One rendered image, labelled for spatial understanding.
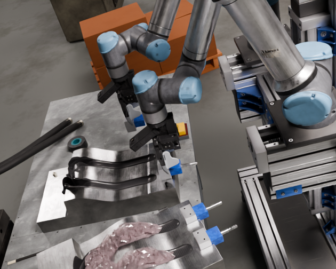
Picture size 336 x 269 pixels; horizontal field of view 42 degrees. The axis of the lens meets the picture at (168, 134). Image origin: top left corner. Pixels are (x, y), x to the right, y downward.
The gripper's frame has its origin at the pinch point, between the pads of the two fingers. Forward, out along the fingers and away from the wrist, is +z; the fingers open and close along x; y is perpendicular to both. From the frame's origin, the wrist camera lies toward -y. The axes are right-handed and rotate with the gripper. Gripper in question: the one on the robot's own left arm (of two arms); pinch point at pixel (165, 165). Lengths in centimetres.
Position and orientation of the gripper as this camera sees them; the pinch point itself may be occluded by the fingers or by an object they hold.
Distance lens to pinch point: 145.8
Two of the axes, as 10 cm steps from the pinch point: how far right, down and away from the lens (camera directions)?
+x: -0.5, -6.2, 7.8
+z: 2.3, 7.5, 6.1
